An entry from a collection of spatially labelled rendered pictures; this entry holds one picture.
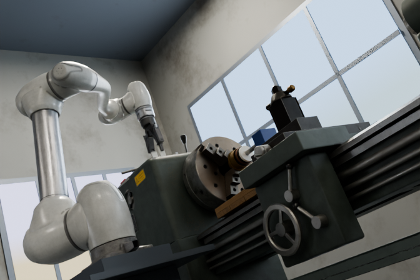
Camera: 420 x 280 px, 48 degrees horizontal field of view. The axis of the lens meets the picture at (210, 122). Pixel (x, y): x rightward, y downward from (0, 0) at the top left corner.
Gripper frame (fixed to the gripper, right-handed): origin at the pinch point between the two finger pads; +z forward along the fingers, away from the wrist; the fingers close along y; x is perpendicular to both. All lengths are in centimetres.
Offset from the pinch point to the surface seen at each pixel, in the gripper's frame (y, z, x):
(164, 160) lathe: 15.7, 8.3, -7.6
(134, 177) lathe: -3.3, 7.5, -14.1
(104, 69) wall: -237, -203, 109
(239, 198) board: 55, 41, -6
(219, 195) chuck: 31.7, 33.3, 2.8
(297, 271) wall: -137, 71, 178
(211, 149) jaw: 35.2, 13.5, 4.7
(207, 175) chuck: 31.7, 23.6, 0.4
